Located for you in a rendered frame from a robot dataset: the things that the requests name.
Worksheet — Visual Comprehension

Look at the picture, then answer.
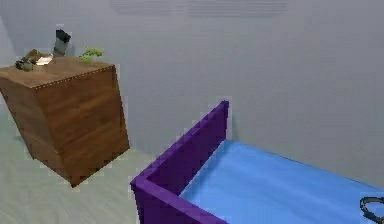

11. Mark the purple bed with blue mattress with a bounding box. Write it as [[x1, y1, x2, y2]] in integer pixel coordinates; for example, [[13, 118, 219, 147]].
[[130, 100, 384, 224]]

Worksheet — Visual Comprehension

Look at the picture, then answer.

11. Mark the brown wooden cabinet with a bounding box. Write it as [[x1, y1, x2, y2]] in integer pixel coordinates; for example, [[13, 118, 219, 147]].
[[0, 55, 131, 188]]

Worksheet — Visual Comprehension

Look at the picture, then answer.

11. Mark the small green plant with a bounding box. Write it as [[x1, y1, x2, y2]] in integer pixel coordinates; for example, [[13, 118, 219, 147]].
[[79, 46, 104, 63]]

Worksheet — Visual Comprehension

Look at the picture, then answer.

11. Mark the brown and white small object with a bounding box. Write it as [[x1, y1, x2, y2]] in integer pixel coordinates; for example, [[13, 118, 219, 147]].
[[14, 48, 54, 72]]

